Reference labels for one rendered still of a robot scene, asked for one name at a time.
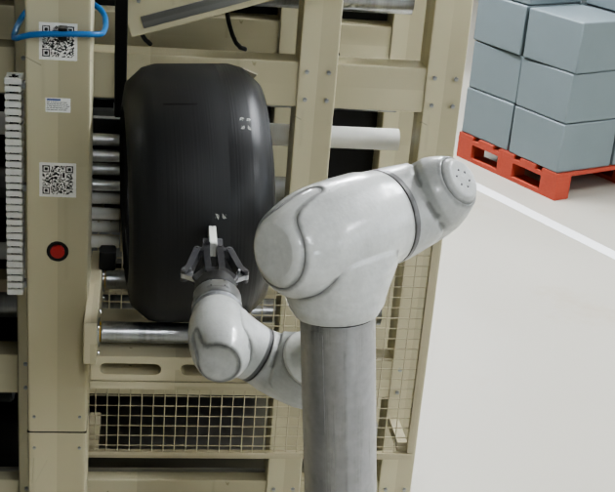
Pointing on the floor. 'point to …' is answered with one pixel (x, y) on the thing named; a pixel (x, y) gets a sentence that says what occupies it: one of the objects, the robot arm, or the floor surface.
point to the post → (41, 84)
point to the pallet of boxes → (553, 92)
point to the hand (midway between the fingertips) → (212, 240)
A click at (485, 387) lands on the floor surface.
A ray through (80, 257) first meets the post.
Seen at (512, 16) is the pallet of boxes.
